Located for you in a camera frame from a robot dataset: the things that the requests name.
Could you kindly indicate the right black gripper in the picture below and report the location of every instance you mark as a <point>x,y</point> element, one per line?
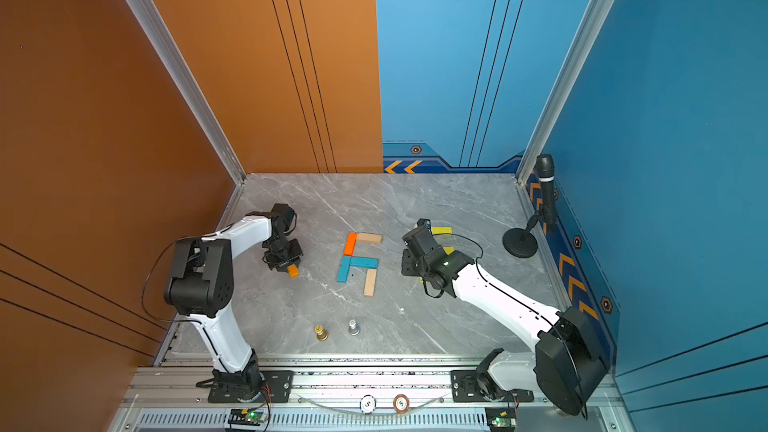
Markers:
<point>406,263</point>

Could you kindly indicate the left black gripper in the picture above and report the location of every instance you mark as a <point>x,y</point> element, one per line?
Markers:
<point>277,264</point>

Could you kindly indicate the amber orange block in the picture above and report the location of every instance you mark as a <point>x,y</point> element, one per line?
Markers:
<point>293,271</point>

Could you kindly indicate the teal block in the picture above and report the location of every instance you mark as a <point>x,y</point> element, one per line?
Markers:
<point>344,268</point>
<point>363,262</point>

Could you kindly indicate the pale cream wooden block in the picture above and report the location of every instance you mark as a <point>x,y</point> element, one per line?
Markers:
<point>370,283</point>

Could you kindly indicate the tan wooden block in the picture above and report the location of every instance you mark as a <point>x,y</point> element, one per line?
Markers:
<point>369,238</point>

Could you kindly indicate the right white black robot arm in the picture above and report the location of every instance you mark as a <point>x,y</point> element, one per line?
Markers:
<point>565,361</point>

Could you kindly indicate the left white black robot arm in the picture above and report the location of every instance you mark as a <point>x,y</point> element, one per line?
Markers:
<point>201,288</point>

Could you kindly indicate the silver weight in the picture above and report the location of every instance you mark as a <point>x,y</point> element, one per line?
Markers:
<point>353,327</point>

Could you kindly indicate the brass weight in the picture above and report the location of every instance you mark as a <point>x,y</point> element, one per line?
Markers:
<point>321,332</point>

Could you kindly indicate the copper round dial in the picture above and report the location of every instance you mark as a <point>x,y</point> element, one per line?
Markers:
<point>401,404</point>

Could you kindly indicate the white round dial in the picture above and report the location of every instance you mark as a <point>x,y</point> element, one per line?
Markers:
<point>367,404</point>

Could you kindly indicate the black microphone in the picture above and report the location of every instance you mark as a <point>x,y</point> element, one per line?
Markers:
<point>545,169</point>

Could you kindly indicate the left green circuit board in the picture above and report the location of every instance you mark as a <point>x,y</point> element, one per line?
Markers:
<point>247,419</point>

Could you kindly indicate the green circuit board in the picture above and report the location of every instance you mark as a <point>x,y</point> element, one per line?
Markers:
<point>247,419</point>
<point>501,420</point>

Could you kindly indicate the right green circuit board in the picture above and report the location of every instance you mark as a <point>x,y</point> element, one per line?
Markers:
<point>501,420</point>

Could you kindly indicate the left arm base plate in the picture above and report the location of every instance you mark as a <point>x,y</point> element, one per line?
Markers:
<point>270,387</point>

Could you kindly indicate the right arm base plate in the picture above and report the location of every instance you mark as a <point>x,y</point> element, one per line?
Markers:
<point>472,386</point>

